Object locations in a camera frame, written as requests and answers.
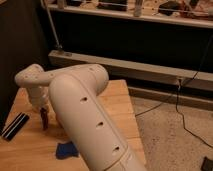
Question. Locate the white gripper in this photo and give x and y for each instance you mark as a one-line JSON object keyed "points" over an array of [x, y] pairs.
{"points": [[38, 97]]}

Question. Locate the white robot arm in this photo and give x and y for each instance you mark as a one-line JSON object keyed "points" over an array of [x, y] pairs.
{"points": [[72, 92]]}

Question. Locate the black striped rectangular block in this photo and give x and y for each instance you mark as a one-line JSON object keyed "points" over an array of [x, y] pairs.
{"points": [[15, 126]]}

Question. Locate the blue cloth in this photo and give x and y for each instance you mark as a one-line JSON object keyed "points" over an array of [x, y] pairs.
{"points": [[65, 150]]}

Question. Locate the metal pole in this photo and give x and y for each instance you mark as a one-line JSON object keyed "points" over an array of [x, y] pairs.
{"points": [[57, 42]]}

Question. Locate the wooden shelf with clutter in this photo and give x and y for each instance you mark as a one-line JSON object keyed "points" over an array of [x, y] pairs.
{"points": [[194, 13]]}

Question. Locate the black box on floor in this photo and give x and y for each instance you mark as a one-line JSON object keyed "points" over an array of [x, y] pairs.
{"points": [[207, 164]]}

